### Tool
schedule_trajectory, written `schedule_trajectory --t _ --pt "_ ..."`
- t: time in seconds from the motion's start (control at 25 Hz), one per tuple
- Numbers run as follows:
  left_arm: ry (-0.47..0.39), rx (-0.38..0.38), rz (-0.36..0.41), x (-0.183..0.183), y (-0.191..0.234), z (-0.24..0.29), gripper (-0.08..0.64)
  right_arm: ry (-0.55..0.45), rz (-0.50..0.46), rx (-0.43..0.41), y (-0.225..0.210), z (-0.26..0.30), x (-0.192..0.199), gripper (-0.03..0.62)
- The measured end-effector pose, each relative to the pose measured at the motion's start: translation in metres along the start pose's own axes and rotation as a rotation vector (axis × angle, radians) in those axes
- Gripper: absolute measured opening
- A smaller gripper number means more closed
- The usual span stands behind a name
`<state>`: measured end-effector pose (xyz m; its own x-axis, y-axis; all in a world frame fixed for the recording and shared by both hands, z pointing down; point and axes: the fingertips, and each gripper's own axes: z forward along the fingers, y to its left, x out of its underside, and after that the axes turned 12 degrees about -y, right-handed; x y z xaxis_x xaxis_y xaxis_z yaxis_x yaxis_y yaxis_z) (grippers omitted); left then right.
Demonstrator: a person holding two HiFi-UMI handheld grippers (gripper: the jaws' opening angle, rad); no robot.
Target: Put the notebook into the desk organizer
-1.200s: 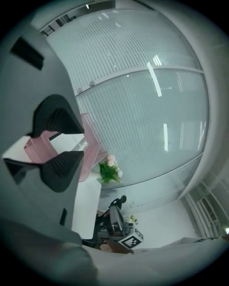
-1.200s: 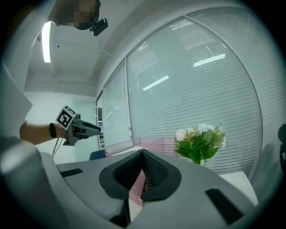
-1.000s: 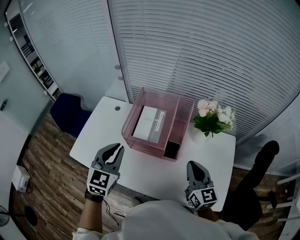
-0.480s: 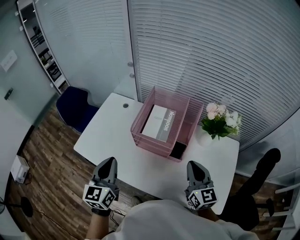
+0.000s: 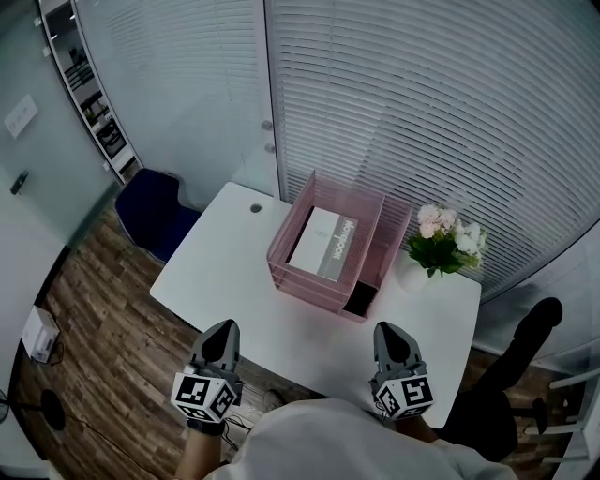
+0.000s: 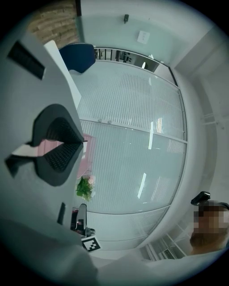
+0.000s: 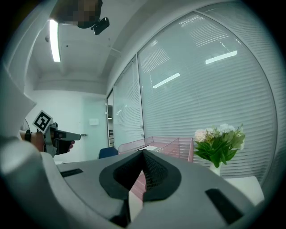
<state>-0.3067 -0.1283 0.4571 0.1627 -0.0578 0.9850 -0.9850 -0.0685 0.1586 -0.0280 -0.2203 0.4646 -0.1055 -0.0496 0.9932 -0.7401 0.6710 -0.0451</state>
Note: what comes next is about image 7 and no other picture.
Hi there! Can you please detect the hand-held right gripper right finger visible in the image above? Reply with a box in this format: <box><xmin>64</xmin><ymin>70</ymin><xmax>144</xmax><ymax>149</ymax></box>
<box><xmin>133</xmin><ymin>148</ymin><xmax>264</xmax><ymax>229</ymax></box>

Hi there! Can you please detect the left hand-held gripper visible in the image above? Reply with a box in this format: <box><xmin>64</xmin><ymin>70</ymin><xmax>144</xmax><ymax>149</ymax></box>
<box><xmin>33</xmin><ymin>109</ymin><xmax>81</xmax><ymax>158</ymax></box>

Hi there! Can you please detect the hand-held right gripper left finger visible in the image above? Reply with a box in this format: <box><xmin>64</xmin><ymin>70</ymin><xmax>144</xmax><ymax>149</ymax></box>
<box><xmin>55</xmin><ymin>149</ymin><xmax>144</xmax><ymax>227</ymax></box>

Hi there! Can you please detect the pink mesh desk organizer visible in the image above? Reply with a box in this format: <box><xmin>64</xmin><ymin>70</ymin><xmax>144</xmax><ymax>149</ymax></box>
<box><xmin>118</xmin><ymin>136</ymin><xmax>194</xmax><ymax>197</ymax></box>

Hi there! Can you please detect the person's left hand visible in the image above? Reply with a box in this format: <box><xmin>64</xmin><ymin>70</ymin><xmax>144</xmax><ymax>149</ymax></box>
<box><xmin>30</xmin><ymin>131</ymin><xmax>75</xmax><ymax>157</ymax></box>

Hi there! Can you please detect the blue chair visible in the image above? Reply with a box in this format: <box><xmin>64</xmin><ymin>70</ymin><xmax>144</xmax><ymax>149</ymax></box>
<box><xmin>98</xmin><ymin>147</ymin><xmax>119</xmax><ymax>160</ymax></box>

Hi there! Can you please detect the white vase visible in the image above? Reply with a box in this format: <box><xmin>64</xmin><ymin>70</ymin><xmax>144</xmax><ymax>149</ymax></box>
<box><xmin>209</xmin><ymin>161</ymin><xmax>223</xmax><ymax>177</ymax></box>

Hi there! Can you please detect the narrow white window blind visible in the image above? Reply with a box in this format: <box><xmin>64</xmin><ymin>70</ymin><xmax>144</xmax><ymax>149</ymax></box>
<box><xmin>113</xmin><ymin>55</ymin><xmax>144</xmax><ymax>149</ymax></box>

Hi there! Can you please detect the white and pink flower bouquet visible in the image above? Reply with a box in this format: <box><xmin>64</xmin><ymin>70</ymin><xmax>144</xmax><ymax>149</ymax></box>
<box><xmin>193</xmin><ymin>123</ymin><xmax>246</xmax><ymax>168</ymax></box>

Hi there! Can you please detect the long ceiling light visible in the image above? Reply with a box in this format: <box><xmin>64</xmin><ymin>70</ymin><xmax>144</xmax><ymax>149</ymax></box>
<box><xmin>49</xmin><ymin>19</ymin><xmax>61</xmax><ymax>63</ymax></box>

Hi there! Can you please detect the wide white window blind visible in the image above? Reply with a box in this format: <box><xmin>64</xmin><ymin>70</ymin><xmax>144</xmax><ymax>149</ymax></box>
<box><xmin>137</xmin><ymin>10</ymin><xmax>278</xmax><ymax>179</ymax></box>

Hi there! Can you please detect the black head-mounted camera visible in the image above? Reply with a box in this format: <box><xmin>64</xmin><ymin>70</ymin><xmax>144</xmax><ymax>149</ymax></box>
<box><xmin>90</xmin><ymin>17</ymin><xmax>110</xmax><ymax>35</ymax></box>

